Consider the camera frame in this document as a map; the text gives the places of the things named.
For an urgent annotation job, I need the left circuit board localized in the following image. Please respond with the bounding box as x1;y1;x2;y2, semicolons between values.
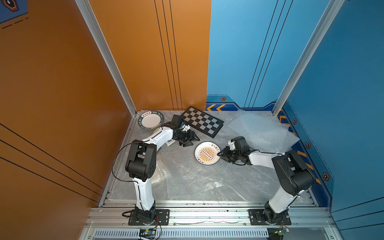
138;229;157;240

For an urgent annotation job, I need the patterned plate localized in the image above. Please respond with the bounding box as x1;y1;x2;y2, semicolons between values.
138;111;164;130

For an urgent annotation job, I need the circuit board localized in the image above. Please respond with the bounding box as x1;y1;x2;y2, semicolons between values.
138;229;157;240
267;228;290;240

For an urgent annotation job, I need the black white checkerboard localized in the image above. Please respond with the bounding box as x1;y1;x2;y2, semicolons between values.
181;106;224;138

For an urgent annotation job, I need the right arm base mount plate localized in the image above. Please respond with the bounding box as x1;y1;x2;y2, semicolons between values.
248;209;292;226

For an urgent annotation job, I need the small square marker tile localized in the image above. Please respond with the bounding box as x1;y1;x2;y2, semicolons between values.
165;139;176;147

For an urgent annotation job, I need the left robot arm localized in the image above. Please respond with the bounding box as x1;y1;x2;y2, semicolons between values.
125;115;200;225

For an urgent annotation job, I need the right circuit board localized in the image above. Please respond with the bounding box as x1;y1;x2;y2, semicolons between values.
267;228;290;240

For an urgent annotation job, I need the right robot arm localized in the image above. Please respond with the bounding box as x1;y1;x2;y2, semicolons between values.
218;137;316;225

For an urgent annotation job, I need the left bubble wrapped plate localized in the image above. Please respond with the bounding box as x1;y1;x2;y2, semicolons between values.
151;165;168;187

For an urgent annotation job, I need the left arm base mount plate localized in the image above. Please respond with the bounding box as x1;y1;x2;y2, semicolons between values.
128;209;171;226

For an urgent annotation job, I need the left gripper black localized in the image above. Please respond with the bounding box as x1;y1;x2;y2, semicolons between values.
175;129;201;147

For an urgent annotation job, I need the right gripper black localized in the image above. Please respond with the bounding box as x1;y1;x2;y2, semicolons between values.
215;146;242;164

